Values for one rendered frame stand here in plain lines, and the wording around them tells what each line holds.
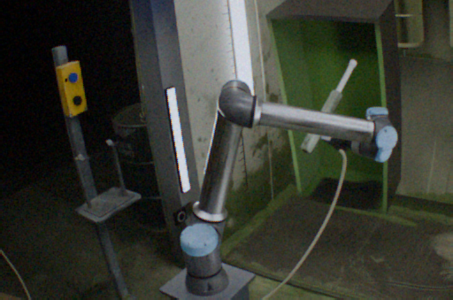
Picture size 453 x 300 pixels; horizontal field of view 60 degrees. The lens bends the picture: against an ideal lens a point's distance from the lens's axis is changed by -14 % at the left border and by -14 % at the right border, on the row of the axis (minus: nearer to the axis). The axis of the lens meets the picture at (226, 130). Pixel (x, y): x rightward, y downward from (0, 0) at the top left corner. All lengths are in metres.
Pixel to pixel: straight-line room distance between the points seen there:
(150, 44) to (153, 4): 0.22
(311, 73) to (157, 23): 0.97
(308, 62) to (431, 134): 1.28
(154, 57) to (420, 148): 2.10
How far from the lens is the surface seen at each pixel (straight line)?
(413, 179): 3.48
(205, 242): 1.77
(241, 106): 1.55
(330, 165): 3.08
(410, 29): 3.30
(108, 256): 2.70
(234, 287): 1.93
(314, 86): 2.78
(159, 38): 2.43
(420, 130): 3.54
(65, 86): 2.22
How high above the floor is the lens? 1.91
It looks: 21 degrees down
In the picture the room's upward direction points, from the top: 7 degrees counter-clockwise
